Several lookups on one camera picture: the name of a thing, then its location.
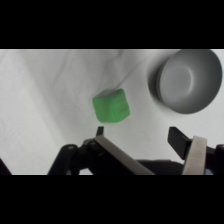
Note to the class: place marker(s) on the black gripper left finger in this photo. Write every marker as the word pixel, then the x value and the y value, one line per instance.
pixel 110 153

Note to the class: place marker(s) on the green foam block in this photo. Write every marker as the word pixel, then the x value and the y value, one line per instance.
pixel 111 106

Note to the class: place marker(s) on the white tablecloth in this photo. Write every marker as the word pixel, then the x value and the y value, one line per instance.
pixel 43 100

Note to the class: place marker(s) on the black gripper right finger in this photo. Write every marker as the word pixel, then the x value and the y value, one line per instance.
pixel 195 151

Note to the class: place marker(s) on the grey metal bowl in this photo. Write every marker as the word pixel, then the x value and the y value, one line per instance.
pixel 188 81

